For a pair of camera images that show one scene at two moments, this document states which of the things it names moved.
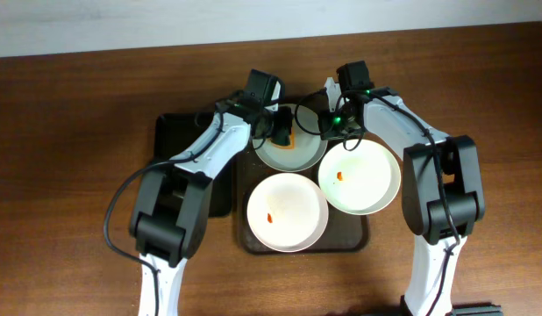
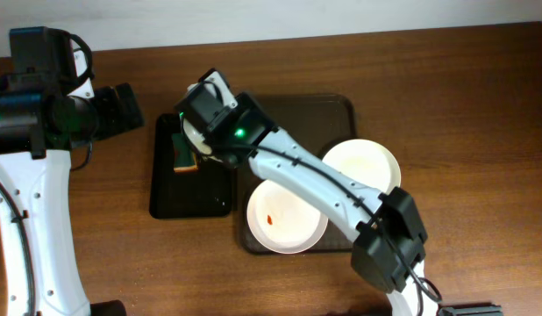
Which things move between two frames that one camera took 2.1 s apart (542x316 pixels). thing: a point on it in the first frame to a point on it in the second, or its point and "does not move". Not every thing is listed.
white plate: (309, 146) to (195, 139)
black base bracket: (475, 309) does not move
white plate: (363, 181) does not move
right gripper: (334, 129) to (194, 108)
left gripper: (281, 130) to (120, 106)
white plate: (287, 211) does not move
